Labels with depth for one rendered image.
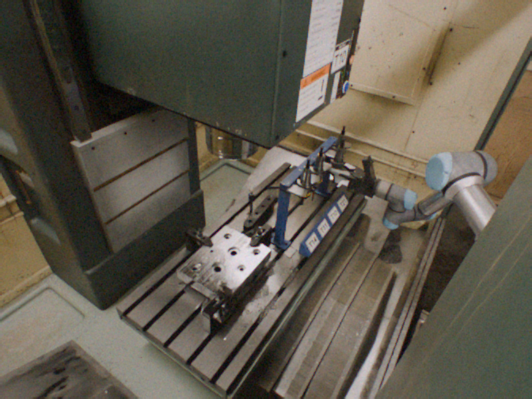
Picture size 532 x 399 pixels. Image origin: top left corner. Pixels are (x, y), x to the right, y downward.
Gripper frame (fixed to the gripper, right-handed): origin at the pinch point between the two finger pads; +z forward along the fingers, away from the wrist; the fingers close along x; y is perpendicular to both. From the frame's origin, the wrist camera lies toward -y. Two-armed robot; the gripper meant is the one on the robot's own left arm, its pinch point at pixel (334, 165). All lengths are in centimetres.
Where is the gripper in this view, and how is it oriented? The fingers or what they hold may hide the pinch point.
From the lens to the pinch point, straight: 151.8
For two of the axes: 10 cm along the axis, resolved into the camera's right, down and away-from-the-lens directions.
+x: 5.4, -5.0, 6.8
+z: -8.3, -4.0, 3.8
